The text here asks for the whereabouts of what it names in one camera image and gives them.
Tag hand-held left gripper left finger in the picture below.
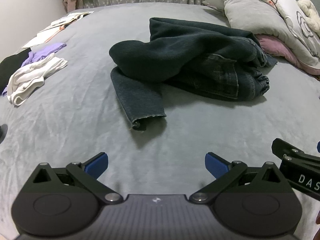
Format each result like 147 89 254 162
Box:
25 152 123 204

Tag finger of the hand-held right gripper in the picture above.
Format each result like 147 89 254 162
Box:
272 138 305 160

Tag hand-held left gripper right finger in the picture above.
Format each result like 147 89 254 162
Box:
189 152 292 204

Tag dark blue jeans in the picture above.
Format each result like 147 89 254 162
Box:
109 17 278 131

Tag pink blanket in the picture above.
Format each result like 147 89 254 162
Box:
255 34 320 76

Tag white garment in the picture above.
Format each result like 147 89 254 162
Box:
7 57 68 106

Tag grey pillow with cartoon print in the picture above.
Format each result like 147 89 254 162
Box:
260 0 320 70

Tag purple garment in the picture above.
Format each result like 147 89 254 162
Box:
2 42 67 97

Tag black garment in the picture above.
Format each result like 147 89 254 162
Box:
0 48 32 94

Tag grey white patterned duvet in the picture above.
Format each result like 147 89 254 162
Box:
200 0 293 38

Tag white paper sheet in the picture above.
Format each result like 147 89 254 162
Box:
22 25 66 49

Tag white plush toy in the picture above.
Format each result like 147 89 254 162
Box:
297 0 320 34

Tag open magazine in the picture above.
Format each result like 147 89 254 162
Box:
50 11 95 30

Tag pink hanging cloth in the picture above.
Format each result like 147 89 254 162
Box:
62 0 84 13

